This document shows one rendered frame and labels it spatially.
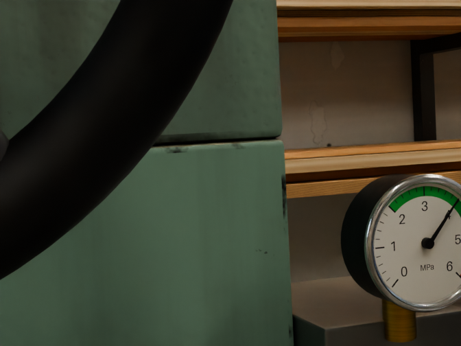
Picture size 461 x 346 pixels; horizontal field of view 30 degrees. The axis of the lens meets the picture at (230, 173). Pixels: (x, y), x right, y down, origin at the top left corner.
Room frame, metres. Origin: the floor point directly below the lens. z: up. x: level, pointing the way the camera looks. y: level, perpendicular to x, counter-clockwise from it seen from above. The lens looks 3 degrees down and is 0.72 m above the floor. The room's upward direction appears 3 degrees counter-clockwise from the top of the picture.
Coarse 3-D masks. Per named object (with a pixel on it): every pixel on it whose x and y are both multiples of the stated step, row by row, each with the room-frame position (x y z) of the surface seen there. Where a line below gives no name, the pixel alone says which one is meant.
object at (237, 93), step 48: (0, 0) 0.39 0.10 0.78; (48, 0) 0.40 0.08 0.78; (96, 0) 0.41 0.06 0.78; (240, 0) 0.43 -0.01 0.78; (0, 48) 0.39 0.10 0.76; (48, 48) 0.40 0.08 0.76; (240, 48) 0.43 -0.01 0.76; (0, 96) 0.39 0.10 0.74; (48, 96) 0.40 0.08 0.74; (192, 96) 0.42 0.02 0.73; (240, 96) 0.43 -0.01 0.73
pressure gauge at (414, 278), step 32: (384, 192) 0.39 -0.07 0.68; (416, 192) 0.39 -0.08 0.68; (448, 192) 0.39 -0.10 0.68; (352, 224) 0.39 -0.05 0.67; (384, 224) 0.38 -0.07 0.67; (416, 224) 0.39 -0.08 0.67; (448, 224) 0.39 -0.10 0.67; (352, 256) 0.39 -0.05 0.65; (384, 256) 0.38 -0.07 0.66; (416, 256) 0.39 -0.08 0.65; (448, 256) 0.39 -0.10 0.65; (384, 288) 0.38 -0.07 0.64; (416, 288) 0.39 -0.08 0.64; (448, 288) 0.39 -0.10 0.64; (384, 320) 0.41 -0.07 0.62
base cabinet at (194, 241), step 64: (128, 192) 0.41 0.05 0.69; (192, 192) 0.42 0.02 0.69; (256, 192) 0.43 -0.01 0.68; (64, 256) 0.40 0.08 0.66; (128, 256) 0.41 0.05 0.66; (192, 256) 0.42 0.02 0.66; (256, 256) 0.43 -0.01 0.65; (0, 320) 0.39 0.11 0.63; (64, 320) 0.40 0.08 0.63; (128, 320) 0.41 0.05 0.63; (192, 320) 0.42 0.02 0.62; (256, 320) 0.43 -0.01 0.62
